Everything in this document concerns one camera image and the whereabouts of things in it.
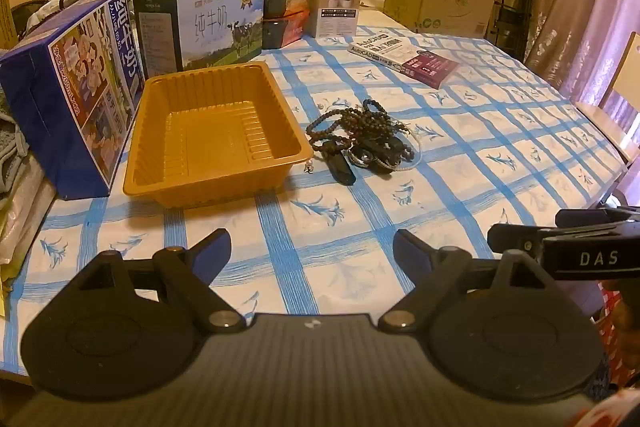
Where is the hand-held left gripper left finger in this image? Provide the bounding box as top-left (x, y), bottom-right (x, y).
top-left (75, 228), bottom-right (247, 334)

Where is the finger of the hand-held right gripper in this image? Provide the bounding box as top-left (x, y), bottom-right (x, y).
top-left (555, 207), bottom-right (640, 233)
top-left (487, 222), bottom-right (548, 254)

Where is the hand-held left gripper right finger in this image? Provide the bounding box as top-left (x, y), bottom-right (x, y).
top-left (377, 229), bottom-right (551, 333)

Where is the yellow plastic tray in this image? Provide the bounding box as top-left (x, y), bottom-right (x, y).
top-left (122, 61), bottom-right (313, 209)

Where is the pile of dark bead bracelets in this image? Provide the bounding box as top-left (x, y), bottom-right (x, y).
top-left (345, 98), bottom-right (417, 170)

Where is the blue checked tablecloth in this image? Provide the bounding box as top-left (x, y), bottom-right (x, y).
top-left (0, 24), bottom-right (633, 370)

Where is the black oblong pendant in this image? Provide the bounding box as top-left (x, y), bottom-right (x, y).
top-left (325, 147), bottom-right (357, 186)

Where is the light wooden chair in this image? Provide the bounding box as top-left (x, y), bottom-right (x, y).
top-left (575, 32), bottom-right (640, 168)

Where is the white and maroon book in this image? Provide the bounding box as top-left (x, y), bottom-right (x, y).
top-left (347, 34), bottom-right (460, 90)

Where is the blue milk carton box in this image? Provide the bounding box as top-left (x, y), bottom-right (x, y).
top-left (0, 0), bottom-right (146, 201)

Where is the yellow cloth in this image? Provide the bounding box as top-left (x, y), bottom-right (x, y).
top-left (0, 257), bottom-right (21, 320)

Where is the dark instant noodle bowl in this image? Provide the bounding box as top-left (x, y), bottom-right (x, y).
top-left (262, 17), bottom-right (306, 49)
top-left (263, 0), bottom-right (313, 18)

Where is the white green milk carton box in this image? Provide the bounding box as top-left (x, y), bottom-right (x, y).
top-left (132, 0), bottom-right (266, 78)

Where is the grey towel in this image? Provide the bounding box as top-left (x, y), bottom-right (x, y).
top-left (0, 87), bottom-right (31, 208)

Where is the small white product box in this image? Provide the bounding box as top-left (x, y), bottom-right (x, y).
top-left (305, 0), bottom-right (363, 38)

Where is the white bag with dark handles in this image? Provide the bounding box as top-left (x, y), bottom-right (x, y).
top-left (12, 0), bottom-right (133, 42)

